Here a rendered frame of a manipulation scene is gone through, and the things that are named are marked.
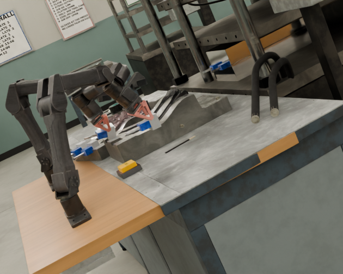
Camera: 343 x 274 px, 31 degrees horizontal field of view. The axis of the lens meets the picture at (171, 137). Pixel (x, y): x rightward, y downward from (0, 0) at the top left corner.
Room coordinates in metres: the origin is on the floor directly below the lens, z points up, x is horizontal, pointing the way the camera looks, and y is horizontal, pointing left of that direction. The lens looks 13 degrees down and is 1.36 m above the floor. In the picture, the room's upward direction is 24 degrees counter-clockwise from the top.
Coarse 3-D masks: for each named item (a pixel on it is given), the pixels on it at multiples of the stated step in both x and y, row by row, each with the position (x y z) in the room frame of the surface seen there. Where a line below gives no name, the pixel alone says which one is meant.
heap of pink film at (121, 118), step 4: (124, 112) 2.76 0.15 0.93; (140, 112) 2.79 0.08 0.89; (112, 116) 2.84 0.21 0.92; (116, 116) 2.85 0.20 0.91; (120, 116) 2.75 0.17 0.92; (124, 116) 2.74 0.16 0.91; (128, 116) 2.74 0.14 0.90; (108, 120) 2.82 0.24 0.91; (112, 120) 2.82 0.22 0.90; (116, 120) 2.74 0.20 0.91; (120, 120) 2.72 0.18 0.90; (116, 124) 2.72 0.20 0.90; (116, 128) 2.70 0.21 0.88
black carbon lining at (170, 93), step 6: (168, 90) 2.61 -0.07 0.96; (174, 90) 2.57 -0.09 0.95; (168, 96) 2.56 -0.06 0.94; (174, 96) 2.49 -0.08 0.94; (180, 96) 2.46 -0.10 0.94; (162, 102) 2.59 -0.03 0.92; (156, 108) 2.58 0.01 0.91; (168, 108) 2.45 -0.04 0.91; (162, 114) 2.47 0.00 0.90; (120, 132) 2.53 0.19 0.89
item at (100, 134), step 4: (104, 124) 2.51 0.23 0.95; (112, 124) 2.49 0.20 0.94; (112, 128) 2.47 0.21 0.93; (96, 132) 2.48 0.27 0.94; (100, 132) 2.47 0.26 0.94; (104, 132) 2.47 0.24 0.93; (108, 132) 2.47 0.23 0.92; (112, 132) 2.48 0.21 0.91; (88, 136) 2.47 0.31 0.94; (92, 136) 2.47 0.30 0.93; (96, 136) 2.49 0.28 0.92; (100, 136) 2.47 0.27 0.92; (104, 136) 2.47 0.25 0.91; (108, 136) 2.47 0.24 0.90; (112, 136) 2.48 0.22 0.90
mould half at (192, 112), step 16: (192, 96) 2.41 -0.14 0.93; (208, 96) 2.61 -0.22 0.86; (224, 96) 2.46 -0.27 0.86; (160, 112) 2.51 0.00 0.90; (176, 112) 2.38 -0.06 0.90; (192, 112) 2.40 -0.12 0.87; (208, 112) 2.41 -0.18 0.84; (224, 112) 2.43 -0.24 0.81; (128, 128) 2.55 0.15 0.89; (160, 128) 2.36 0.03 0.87; (176, 128) 2.38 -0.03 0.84; (192, 128) 2.39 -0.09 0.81; (128, 144) 2.32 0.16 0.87; (144, 144) 2.34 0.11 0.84; (160, 144) 2.35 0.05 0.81
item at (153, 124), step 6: (156, 114) 2.23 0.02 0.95; (144, 120) 2.26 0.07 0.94; (150, 120) 2.22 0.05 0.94; (156, 120) 2.23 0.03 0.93; (138, 126) 2.24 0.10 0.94; (144, 126) 2.22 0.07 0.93; (150, 126) 2.22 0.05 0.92; (156, 126) 2.23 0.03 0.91; (126, 132) 2.22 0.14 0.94; (132, 132) 2.22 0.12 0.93
